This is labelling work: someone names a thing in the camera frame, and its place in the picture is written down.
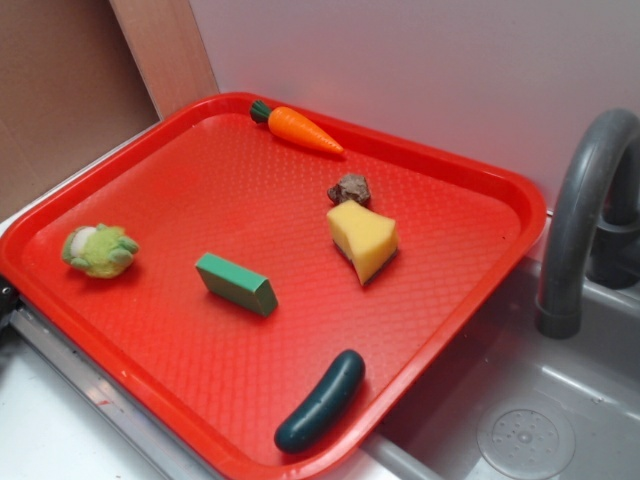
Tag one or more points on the green rectangular block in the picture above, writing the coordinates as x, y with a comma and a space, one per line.
236, 284

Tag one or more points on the yellow sponge piece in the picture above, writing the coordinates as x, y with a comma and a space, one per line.
367, 239

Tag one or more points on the small brown rock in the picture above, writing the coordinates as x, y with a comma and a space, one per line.
351, 187

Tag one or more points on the red plastic tray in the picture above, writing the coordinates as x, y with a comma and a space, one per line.
209, 180

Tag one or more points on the orange toy carrot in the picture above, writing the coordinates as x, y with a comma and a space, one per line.
290, 125

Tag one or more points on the dark green toy cucumber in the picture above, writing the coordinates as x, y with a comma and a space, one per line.
316, 415

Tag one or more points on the green plush frog toy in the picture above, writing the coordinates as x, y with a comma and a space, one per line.
100, 251

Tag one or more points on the grey toy sink basin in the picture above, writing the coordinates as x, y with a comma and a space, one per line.
502, 401

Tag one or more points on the grey toy faucet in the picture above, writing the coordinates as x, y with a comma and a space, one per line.
594, 232

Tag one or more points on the wooden corner post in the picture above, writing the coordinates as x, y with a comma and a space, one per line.
167, 47

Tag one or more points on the metal rail strip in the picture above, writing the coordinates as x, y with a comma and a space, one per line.
163, 451

